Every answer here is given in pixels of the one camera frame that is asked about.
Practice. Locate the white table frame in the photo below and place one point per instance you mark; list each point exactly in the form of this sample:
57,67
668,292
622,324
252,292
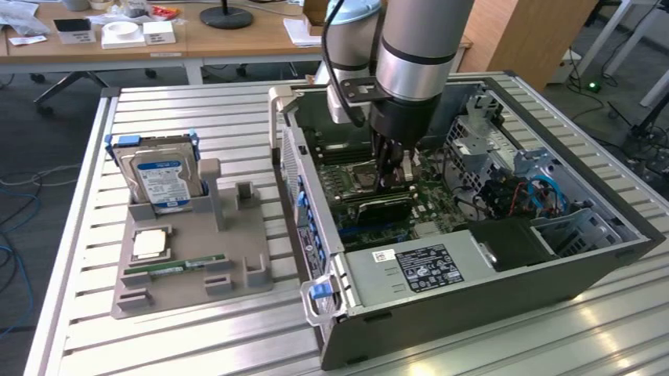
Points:
611,35

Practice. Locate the silver CPU chip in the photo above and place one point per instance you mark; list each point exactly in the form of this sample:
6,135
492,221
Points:
149,244

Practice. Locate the blue expansion slot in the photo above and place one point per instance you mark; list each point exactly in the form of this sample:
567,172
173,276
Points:
367,230

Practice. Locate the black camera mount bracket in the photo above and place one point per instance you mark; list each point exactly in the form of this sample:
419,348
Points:
367,84

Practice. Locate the grey plastic parts rack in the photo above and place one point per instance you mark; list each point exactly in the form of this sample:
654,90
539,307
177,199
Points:
194,243

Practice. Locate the hard disk with blue carrier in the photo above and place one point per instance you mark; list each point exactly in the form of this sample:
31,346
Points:
157,184

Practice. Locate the wooden cabinet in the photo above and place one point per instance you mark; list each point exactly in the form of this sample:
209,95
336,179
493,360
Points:
523,39

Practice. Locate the green Dell motherboard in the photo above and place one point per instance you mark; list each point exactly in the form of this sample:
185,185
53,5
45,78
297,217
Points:
435,203

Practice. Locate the clear plastic bag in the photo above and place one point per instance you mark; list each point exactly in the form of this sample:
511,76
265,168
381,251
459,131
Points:
21,19

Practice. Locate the silver chipset heat sink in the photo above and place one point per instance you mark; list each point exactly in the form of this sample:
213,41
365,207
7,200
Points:
429,231

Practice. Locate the plain white box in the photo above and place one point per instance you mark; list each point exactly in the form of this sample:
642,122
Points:
158,33

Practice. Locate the grey power supply unit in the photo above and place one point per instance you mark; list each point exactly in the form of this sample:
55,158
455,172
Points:
377,282

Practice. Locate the black chair base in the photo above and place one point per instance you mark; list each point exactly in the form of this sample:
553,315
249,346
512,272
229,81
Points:
58,89

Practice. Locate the red packet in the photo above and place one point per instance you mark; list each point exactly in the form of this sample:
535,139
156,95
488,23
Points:
164,12

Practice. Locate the white box with black insert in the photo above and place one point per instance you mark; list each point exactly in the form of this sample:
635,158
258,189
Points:
74,31

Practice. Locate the white box holding tape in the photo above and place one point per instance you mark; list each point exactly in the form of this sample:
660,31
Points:
124,43

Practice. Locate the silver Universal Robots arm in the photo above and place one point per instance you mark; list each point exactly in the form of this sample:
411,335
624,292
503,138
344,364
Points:
419,39

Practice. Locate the black open PC case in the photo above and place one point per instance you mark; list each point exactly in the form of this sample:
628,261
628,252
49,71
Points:
471,325

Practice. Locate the white paper stack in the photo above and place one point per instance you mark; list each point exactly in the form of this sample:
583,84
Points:
301,35

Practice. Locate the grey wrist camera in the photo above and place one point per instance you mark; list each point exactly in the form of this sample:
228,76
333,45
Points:
337,109

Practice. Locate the metal socket cover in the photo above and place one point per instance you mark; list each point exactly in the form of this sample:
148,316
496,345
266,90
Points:
409,168

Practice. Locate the perforated metal disk bay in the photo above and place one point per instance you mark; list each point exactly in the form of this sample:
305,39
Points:
471,156

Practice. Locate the wooden office desk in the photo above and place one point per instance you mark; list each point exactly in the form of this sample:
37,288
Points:
53,53
236,43

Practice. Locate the cardboard box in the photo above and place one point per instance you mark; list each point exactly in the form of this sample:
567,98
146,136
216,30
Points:
314,15

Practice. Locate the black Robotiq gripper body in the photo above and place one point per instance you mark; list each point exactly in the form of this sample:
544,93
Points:
405,117

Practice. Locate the white tape roll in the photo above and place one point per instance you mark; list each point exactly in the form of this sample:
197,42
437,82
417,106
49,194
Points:
122,29

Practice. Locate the black lamp base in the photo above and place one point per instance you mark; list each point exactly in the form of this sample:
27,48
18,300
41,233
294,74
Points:
226,19

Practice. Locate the NVIDIA graphics card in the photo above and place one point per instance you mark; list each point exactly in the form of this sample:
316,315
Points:
381,211

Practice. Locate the CPU socket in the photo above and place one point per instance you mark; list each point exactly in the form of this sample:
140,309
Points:
364,176

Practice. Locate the green RAM stick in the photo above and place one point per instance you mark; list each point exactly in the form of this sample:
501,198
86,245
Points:
176,265

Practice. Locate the black tripod stand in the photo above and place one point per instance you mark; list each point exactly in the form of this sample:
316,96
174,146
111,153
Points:
648,117

